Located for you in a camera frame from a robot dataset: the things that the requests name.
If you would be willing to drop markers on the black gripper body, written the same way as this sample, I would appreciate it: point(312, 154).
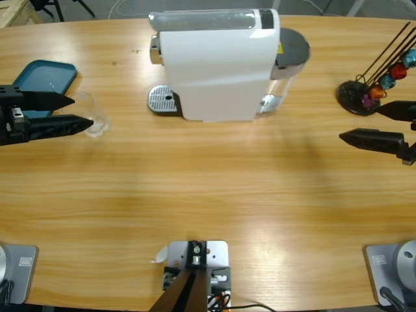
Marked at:
point(8, 130)
point(413, 125)

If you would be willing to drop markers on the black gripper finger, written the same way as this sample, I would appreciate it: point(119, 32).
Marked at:
point(45, 100)
point(401, 111)
point(373, 139)
point(58, 126)

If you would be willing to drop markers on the clear drinking glass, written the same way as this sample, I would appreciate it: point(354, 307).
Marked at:
point(99, 117)

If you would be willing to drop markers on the teal coffee capsule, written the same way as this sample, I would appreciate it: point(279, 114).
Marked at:
point(410, 58)
point(387, 82)

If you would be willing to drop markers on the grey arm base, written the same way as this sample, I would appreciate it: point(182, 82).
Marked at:
point(19, 276)
point(390, 269)

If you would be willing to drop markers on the orange coffee capsule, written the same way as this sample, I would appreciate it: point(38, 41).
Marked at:
point(376, 93)

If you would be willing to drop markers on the purple coffee capsule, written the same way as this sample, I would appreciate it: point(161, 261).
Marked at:
point(367, 101)

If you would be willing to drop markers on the red coffee capsule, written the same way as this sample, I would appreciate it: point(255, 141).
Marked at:
point(398, 71)

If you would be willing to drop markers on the white capsule coffee machine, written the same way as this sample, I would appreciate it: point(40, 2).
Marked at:
point(214, 74)

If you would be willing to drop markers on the teal plastic tray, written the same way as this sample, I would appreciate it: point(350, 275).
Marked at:
point(48, 74)

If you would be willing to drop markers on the black capsule holder with rods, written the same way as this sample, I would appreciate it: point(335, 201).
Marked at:
point(349, 94)

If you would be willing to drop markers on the wooden crate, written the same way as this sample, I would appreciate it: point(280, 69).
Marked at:
point(16, 13)

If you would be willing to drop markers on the black chair legs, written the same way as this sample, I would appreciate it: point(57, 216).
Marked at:
point(58, 8)

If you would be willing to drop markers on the chrome drip tray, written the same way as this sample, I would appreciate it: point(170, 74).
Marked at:
point(161, 99)

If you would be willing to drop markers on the clear water tank dark lid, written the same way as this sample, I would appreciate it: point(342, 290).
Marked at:
point(292, 45)

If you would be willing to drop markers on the white tape tab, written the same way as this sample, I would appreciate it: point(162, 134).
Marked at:
point(161, 255)

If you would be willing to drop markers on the grey metal post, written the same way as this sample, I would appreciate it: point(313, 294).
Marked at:
point(356, 8)

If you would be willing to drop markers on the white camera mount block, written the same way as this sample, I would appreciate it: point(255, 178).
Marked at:
point(217, 253)

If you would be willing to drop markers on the dark camera post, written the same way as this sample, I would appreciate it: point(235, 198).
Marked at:
point(191, 292)

